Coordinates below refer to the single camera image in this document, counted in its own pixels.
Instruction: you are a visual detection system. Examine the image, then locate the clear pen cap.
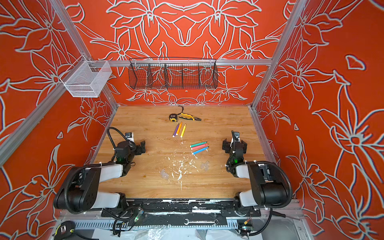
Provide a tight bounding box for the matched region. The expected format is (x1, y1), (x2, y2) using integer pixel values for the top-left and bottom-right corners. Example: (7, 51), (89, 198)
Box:
(160, 169), (169, 180)
(200, 161), (210, 171)

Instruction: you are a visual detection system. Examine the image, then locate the orange marker pen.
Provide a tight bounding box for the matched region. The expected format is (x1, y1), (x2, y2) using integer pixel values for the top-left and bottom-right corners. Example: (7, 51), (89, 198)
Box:
(176, 122), (183, 136)

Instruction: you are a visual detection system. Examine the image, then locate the yellow marker pen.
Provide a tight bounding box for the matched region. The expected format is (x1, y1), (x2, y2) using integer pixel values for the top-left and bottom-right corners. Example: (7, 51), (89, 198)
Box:
(180, 124), (187, 138)

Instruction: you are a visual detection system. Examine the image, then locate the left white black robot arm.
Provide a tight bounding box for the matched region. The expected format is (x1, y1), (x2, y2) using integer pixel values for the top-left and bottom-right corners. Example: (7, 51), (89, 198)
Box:
(53, 127), (146, 214)

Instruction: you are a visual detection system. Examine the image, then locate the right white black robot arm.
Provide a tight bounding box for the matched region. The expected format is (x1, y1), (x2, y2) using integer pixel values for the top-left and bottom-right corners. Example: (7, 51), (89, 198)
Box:
(222, 140), (293, 209)

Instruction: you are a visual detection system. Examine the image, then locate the blue marker pen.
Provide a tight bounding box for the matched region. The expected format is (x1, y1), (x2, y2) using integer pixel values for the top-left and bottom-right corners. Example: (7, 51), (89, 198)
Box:
(192, 147), (209, 155)

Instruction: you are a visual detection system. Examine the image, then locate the purple marker pen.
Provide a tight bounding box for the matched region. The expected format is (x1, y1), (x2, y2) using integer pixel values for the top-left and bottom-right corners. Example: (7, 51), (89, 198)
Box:
(173, 124), (179, 137)

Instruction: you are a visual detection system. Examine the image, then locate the pink marker pen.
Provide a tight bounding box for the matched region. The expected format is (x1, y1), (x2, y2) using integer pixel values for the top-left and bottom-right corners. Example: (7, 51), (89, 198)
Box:
(191, 144), (208, 151)

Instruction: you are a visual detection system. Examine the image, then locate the green marker pen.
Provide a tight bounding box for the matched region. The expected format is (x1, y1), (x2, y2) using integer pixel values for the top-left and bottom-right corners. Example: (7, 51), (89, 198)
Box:
(190, 142), (207, 148)

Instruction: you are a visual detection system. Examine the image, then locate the yellow black tape measure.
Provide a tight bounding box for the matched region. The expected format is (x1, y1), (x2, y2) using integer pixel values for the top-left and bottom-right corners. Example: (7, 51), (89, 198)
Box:
(169, 114), (178, 122)

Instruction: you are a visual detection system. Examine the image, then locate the black screwdriver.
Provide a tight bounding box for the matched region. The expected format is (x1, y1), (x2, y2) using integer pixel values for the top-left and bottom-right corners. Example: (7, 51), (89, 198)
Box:
(272, 211), (300, 221)

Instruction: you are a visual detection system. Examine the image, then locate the silver wrench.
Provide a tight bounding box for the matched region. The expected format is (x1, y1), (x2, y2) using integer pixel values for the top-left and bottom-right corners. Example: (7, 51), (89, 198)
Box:
(184, 219), (219, 226)

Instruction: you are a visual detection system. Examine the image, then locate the black tape measure foreground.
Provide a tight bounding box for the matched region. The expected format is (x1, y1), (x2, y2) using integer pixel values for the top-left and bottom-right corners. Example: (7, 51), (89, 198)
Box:
(54, 221), (76, 240)

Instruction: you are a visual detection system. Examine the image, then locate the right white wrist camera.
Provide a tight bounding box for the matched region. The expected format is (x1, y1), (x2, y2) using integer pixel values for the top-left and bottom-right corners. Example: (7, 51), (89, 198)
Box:
(232, 131), (240, 142)

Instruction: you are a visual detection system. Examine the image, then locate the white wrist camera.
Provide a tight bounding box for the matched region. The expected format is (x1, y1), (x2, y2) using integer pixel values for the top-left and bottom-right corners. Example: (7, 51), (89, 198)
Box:
(125, 132), (135, 142)
(232, 131), (240, 142)

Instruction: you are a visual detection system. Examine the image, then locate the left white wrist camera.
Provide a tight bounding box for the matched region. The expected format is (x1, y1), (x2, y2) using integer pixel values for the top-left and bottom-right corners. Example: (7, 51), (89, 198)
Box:
(125, 132), (135, 142)

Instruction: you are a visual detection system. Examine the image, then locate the black wire wall basket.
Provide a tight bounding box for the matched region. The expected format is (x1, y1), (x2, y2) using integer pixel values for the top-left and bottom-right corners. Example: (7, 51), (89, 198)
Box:
(128, 58), (219, 90)

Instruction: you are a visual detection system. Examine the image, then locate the clear plastic wall bin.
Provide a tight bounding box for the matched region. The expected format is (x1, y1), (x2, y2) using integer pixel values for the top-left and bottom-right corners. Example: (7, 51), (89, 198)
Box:
(60, 61), (112, 98)

